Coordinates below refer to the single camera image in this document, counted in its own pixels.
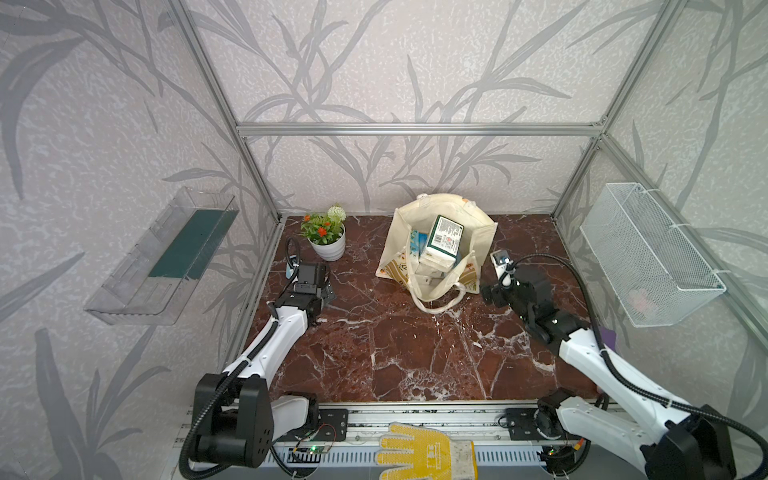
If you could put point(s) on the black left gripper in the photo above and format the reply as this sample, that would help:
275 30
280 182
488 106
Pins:
326 292

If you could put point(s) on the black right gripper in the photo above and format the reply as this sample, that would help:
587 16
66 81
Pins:
496 291

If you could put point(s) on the cream floral canvas tote bag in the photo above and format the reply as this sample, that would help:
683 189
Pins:
432 291

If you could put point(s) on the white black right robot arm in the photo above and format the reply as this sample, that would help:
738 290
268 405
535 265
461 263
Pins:
661 435

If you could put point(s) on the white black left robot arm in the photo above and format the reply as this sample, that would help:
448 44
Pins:
235 423

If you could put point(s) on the potted plant white pot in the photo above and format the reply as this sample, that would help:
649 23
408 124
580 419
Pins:
326 232

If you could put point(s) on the small green circuit board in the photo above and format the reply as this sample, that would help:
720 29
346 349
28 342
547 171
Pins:
311 454

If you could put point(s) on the yellow knit work glove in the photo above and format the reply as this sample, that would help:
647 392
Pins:
411 452

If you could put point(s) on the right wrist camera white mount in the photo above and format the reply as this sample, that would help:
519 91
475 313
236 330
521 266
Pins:
502 264

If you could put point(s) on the white wire mesh basket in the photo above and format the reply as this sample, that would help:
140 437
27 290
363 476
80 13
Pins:
657 274

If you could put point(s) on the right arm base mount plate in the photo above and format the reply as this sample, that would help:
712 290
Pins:
520 424

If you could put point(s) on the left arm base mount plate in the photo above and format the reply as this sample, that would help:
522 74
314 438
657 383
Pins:
331 426

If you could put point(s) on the clear acrylic wall shelf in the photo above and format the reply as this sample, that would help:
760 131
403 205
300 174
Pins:
153 283

